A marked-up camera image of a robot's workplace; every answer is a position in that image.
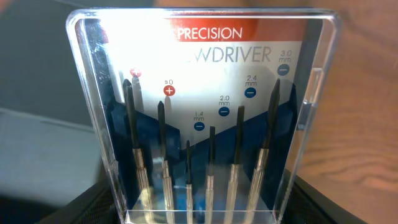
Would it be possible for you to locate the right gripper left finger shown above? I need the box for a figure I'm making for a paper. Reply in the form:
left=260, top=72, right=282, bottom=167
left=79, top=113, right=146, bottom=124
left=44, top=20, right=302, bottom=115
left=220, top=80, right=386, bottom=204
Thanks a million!
left=38, top=179, right=120, bottom=224

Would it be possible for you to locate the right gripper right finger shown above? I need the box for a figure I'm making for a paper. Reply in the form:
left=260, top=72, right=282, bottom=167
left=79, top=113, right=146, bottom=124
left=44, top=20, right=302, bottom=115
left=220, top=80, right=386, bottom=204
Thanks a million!
left=281, top=176, right=366, bottom=224

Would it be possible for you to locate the precision screwdriver set case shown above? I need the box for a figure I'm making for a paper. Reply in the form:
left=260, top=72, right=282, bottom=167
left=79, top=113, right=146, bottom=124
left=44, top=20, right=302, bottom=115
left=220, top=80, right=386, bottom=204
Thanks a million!
left=65, top=7, right=341, bottom=223

